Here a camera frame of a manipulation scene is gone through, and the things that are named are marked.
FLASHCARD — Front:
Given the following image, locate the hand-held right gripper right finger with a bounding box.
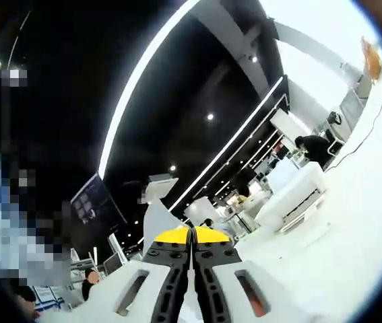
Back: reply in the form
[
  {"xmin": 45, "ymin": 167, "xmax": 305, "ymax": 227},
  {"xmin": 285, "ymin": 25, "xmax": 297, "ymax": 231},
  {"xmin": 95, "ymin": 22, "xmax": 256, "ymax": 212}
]
[{"xmin": 192, "ymin": 226, "xmax": 316, "ymax": 323}]

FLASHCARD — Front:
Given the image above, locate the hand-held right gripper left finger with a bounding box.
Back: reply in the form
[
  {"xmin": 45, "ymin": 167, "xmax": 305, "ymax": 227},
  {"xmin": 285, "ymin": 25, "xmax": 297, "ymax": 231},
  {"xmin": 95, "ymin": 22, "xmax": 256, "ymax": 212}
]
[{"xmin": 40, "ymin": 227, "xmax": 192, "ymax": 323}]

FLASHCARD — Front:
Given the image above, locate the small computer monitor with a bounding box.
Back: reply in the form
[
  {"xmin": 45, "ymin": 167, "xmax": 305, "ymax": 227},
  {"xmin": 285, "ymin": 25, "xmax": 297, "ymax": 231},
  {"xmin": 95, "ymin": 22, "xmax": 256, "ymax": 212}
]
[{"xmin": 104, "ymin": 254, "xmax": 124, "ymax": 271}]

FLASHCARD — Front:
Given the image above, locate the white table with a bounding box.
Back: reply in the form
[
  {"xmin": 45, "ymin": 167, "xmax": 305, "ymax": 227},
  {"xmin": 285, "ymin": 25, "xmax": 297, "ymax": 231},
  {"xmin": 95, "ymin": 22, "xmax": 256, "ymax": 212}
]
[{"xmin": 234, "ymin": 77, "xmax": 382, "ymax": 323}]

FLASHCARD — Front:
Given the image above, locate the large hanging screen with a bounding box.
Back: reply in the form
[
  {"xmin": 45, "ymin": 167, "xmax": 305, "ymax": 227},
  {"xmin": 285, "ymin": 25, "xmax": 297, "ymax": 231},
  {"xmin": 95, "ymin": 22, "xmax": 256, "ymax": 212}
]
[{"xmin": 70, "ymin": 173, "xmax": 127, "ymax": 236}]

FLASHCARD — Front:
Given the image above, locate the white printer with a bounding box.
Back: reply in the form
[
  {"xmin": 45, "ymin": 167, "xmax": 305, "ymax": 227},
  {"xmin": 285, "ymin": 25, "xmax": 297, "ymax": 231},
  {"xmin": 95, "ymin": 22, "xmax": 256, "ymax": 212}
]
[{"xmin": 254, "ymin": 161, "xmax": 326, "ymax": 233}]

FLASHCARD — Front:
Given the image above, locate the ceiling air conditioner unit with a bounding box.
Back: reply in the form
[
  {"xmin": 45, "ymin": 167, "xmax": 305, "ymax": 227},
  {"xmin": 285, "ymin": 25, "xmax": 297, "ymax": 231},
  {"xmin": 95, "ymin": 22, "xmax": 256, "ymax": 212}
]
[{"xmin": 146, "ymin": 174, "xmax": 180, "ymax": 203}]

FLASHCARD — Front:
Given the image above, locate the thin ceiling light strip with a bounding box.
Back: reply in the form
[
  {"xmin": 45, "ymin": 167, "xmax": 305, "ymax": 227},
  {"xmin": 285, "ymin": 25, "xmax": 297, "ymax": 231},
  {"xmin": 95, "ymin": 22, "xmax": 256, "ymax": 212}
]
[{"xmin": 170, "ymin": 75, "xmax": 284, "ymax": 211}]

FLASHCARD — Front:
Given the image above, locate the small black device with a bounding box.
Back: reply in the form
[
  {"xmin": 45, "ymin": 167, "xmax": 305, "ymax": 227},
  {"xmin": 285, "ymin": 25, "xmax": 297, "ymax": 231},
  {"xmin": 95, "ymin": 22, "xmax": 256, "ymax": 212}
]
[{"xmin": 327, "ymin": 110, "xmax": 343, "ymax": 126}]

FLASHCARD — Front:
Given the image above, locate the grey chair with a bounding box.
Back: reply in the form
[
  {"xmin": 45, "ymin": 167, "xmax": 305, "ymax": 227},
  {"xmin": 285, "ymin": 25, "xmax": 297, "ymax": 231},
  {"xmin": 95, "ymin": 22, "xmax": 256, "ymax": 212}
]
[{"xmin": 340, "ymin": 89, "xmax": 369, "ymax": 134}]

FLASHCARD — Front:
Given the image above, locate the narrow window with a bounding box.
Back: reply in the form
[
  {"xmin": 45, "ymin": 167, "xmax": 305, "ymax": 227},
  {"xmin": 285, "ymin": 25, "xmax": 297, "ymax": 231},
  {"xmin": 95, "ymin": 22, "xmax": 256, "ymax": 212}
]
[{"xmin": 277, "ymin": 39, "xmax": 363, "ymax": 117}]

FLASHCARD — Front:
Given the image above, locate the long ceiling light strip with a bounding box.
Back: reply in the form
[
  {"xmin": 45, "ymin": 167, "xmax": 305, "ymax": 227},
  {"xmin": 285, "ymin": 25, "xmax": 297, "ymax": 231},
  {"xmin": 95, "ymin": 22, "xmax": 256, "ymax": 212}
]
[{"xmin": 98, "ymin": 0, "xmax": 201, "ymax": 176}]

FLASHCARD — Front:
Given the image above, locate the orange plush toy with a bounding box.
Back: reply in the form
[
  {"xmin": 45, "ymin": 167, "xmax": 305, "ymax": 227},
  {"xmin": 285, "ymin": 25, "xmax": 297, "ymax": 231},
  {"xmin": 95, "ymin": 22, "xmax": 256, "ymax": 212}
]
[{"xmin": 360, "ymin": 36, "xmax": 382, "ymax": 81}]

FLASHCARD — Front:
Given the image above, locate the large window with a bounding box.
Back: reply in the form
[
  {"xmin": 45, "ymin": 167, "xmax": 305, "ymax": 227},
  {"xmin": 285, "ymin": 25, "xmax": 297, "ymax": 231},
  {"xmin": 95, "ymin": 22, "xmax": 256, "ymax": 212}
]
[{"xmin": 261, "ymin": 0, "xmax": 382, "ymax": 73}]

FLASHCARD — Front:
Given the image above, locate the black table cable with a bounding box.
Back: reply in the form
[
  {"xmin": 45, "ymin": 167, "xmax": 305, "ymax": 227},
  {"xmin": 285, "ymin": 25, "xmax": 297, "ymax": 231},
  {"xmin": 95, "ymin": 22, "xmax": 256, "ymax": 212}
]
[{"xmin": 325, "ymin": 80, "xmax": 382, "ymax": 171}]

